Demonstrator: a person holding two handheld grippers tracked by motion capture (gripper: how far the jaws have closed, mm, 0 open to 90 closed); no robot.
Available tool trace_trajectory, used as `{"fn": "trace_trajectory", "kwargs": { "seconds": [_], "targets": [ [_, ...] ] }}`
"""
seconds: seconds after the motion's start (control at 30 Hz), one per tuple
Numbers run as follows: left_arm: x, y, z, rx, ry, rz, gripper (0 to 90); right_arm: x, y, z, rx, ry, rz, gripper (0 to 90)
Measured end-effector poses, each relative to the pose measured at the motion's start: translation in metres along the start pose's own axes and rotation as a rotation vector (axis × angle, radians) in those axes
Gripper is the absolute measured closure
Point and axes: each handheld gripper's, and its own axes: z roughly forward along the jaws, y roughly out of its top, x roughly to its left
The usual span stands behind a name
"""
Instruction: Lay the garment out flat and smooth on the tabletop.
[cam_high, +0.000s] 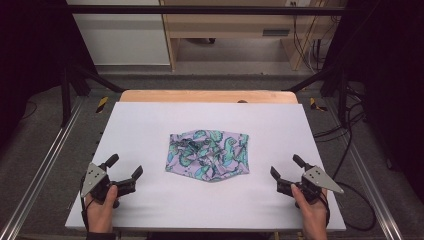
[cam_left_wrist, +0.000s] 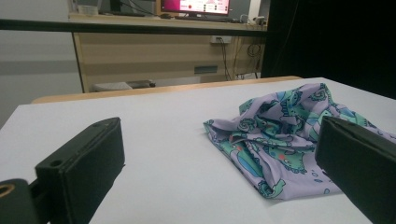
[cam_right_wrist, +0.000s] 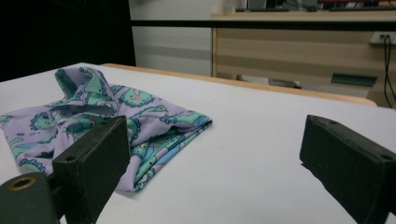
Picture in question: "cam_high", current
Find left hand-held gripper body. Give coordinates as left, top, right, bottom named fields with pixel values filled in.
left=79, top=162, right=138, bottom=204

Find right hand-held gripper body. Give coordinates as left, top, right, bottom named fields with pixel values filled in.
left=276, top=165, right=345, bottom=205

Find purple seahorse print baby swimsuit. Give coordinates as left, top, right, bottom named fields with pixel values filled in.
left=165, top=129, right=251, bottom=183

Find person's right hand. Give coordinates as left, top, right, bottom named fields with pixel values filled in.
left=290, top=183, right=330, bottom=231

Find person's left hand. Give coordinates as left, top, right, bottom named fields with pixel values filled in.
left=84, top=184, right=119, bottom=234

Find white board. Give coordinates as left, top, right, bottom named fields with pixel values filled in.
left=64, top=101, right=347, bottom=233

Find yellow black tape strip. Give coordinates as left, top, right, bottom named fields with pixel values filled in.
left=95, top=96, right=110, bottom=115
left=308, top=97, right=328, bottom=113

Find wooden table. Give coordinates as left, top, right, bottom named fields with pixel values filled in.
left=118, top=89, right=299, bottom=105

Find black curtain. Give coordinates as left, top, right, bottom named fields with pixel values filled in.
left=0, top=0, right=98, bottom=148
left=323, top=0, right=424, bottom=204

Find white cabinet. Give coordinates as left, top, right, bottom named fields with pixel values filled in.
left=65, top=0, right=172, bottom=67

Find light wooden desk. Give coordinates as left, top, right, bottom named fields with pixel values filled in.
left=159, top=0, right=348, bottom=72

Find left hand-held gripper black cable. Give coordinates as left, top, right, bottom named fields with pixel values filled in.
left=79, top=184, right=91, bottom=232

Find hand-held gripper black cable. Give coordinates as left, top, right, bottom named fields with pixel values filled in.
left=79, top=184, right=91, bottom=232
left=320, top=188, right=332, bottom=231

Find right hand-held gripper black cable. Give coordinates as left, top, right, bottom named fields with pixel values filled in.
left=320, top=188, right=332, bottom=231

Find aluminium rail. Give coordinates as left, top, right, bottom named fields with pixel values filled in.
left=0, top=96, right=85, bottom=240
left=324, top=98, right=405, bottom=240

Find black looped floor cable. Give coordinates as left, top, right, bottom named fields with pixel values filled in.
left=331, top=181, right=378, bottom=232

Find black floor cables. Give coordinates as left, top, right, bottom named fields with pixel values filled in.
left=312, top=84, right=368, bottom=183

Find black metal frame strut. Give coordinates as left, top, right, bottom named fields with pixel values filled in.
left=285, top=65, right=350, bottom=128
left=60, top=62, right=125, bottom=128

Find hanging cables under desk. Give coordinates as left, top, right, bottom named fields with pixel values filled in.
left=291, top=2, right=341, bottom=73

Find black horizontal frame bar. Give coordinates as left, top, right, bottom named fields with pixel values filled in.
left=65, top=4, right=348, bottom=16

